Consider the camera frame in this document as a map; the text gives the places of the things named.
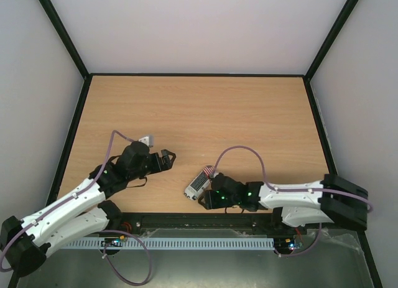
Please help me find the stars and stripes glasses case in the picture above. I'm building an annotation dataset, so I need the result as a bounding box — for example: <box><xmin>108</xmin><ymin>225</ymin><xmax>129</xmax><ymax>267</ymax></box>
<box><xmin>183</xmin><ymin>165</ymin><xmax>214</xmax><ymax>200</ymax></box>

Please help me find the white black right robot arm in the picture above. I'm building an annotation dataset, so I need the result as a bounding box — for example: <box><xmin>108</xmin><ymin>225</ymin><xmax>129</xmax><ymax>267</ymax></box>
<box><xmin>198</xmin><ymin>173</ymin><xmax>371</xmax><ymax>233</ymax></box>

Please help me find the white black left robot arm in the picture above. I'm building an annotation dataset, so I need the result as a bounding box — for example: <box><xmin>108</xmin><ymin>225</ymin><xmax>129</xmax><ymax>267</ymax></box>
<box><xmin>1</xmin><ymin>141</ymin><xmax>176</xmax><ymax>277</ymax></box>

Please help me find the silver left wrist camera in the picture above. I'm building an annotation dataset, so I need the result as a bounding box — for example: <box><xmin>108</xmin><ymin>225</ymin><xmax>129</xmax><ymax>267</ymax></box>
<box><xmin>138</xmin><ymin>134</ymin><xmax>154</xmax><ymax>148</ymax></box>

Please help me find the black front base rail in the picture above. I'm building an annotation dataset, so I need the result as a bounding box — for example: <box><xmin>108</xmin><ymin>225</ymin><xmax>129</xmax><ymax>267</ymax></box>
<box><xmin>121</xmin><ymin>211</ymin><xmax>274</xmax><ymax>232</ymax></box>

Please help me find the light blue slotted cable duct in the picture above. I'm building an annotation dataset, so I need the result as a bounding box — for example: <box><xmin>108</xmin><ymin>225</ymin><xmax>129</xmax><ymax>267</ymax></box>
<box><xmin>64</xmin><ymin>237</ymin><xmax>274</xmax><ymax>251</ymax></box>

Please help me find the black left frame post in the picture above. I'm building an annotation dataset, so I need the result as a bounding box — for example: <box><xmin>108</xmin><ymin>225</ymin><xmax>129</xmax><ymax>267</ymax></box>
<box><xmin>38</xmin><ymin>0</ymin><xmax>90</xmax><ymax>80</ymax></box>

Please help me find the black frame post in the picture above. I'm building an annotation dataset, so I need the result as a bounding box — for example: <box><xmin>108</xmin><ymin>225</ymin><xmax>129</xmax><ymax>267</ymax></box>
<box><xmin>38</xmin><ymin>0</ymin><xmax>90</xmax><ymax>80</ymax></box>
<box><xmin>304</xmin><ymin>0</ymin><xmax>359</xmax><ymax>83</ymax></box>

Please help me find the black right frame post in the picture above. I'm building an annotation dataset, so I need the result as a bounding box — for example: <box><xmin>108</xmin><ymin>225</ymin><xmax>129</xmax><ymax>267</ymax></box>
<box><xmin>304</xmin><ymin>0</ymin><xmax>359</xmax><ymax>83</ymax></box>

